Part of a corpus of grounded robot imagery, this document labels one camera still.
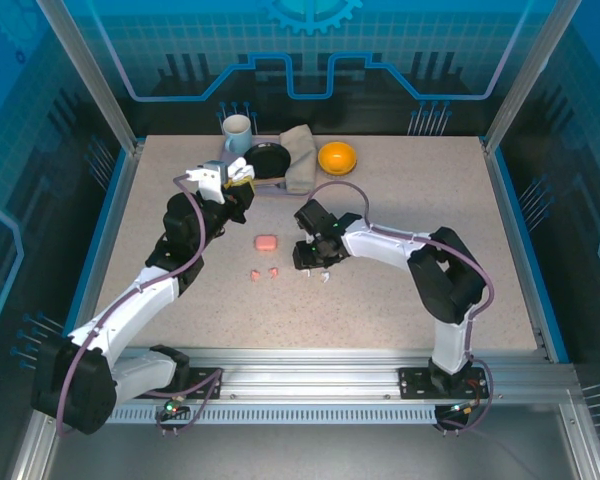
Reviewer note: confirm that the grey folded cloth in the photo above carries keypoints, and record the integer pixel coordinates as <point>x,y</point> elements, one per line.
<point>300,155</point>

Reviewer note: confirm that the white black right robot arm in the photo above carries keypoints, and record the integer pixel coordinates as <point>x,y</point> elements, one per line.
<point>380,245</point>

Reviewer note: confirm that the aluminium frame post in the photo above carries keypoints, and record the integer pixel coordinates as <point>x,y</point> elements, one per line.
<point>90,75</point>
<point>530,75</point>

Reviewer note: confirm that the green LED connector board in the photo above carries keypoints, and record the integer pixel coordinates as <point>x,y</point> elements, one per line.
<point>457,410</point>
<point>172,407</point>

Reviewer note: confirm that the pink earbud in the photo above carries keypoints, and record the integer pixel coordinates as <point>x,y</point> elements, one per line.
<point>255,276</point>
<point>273,273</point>

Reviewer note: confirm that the orange bowl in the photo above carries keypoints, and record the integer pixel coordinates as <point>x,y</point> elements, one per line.
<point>336,156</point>

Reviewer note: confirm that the white left camera bracket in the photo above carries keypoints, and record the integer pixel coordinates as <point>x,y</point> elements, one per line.
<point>210,190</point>

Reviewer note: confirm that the light blue mug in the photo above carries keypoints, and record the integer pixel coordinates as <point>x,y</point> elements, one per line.
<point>237,132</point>

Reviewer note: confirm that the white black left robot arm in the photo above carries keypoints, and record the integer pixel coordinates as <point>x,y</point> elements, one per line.
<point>130,310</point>

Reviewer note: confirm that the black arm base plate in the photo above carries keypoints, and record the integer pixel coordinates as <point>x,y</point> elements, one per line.
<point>205,382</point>
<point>415,385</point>

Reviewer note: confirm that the black round plate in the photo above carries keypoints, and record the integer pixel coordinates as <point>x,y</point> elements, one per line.
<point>267,160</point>

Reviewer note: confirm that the aluminium frame rail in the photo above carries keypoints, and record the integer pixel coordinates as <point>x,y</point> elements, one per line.
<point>305,380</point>

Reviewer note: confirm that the pink earbud charging case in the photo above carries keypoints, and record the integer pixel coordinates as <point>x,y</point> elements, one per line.
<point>265,243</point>

